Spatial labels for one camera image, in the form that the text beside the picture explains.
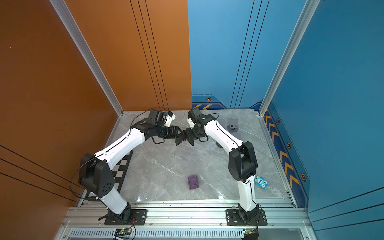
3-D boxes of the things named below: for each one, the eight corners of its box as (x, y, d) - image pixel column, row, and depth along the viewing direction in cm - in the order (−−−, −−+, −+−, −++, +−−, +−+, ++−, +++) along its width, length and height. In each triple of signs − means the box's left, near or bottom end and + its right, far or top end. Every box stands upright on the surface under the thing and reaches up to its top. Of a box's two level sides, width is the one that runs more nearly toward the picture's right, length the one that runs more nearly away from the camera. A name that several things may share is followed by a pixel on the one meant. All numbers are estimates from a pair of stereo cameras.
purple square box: (189, 190, 84) (189, 187, 80) (187, 179, 88) (187, 176, 84) (199, 188, 85) (199, 185, 80) (197, 178, 88) (197, 174, 84)
